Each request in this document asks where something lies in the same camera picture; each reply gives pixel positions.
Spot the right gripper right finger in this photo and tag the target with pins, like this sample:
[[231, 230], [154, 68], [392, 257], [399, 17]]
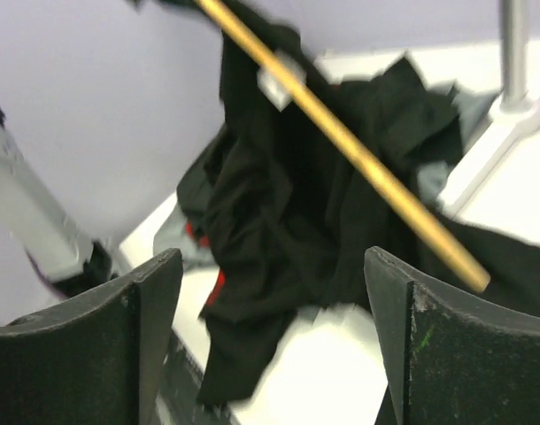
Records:
[[451, 357]]

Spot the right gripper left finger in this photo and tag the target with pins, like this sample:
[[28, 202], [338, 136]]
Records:
[[95, 358]]

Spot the yellow plastic hanger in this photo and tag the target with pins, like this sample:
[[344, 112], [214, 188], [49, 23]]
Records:
[[423, 223]]

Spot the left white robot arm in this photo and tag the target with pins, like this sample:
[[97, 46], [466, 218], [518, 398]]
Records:
[[64, 258]]

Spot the red black plaid shirt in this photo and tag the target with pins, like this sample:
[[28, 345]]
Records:
[[203, 242]]

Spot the metal clothes rack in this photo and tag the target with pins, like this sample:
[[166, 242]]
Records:
[[514, 116]]

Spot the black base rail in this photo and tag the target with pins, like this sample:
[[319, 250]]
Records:
[[176, 402]]

